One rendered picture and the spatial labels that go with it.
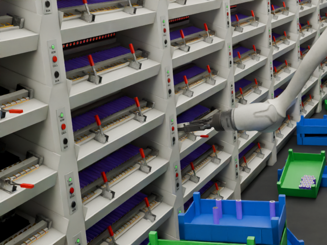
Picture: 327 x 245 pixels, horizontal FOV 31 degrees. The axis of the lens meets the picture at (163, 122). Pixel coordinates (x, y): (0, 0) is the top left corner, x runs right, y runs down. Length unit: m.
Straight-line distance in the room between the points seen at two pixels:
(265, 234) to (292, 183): 1.55
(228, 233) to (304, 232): 1.06
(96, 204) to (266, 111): 0.76
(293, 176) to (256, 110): 1.11
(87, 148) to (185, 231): 0.40
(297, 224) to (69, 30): 1.60
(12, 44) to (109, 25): 0.47
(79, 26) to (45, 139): 0.35
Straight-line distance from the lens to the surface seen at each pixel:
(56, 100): 1.67
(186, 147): 2.47
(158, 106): 2.27
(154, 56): 2.23
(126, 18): 2.01
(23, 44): 1.58
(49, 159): 1.69
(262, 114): 2.27
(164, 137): 2.29
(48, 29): 1.65
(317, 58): 2.26
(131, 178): 2.12
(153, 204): 2.33
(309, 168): 3.37
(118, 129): 2.02
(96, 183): 1.99
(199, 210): 1.98
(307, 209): 3.05
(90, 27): 1.83
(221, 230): 1.78
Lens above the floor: 1.18
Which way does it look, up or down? 14 degrees down
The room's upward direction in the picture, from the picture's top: 5 degrees counter-clockwise
